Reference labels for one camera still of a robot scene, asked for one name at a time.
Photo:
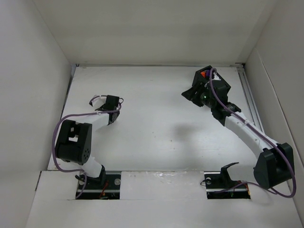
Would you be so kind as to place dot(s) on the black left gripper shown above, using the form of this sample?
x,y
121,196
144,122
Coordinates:
x,y
118,112

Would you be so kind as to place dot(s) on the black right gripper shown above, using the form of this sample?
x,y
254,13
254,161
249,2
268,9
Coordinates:
x,y
199,88

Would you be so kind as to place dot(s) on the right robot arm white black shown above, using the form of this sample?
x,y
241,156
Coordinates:
x,y
275,161

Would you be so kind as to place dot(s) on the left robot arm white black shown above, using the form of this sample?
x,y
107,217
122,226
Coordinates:
x,y
72,139

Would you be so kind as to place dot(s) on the black two-compartment organizer box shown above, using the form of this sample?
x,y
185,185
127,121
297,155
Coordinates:
x,y
202,77

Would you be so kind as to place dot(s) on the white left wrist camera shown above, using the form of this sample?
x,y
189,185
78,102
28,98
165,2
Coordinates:
x,y
94,98

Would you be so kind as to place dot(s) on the aluminium rail right side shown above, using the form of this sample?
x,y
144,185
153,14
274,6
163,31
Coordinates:
x,y
249,97

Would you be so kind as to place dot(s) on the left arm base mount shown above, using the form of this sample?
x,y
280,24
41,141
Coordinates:
x,y
104,187

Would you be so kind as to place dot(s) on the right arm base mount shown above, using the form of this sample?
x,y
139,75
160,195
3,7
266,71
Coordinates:
x,y
219,185

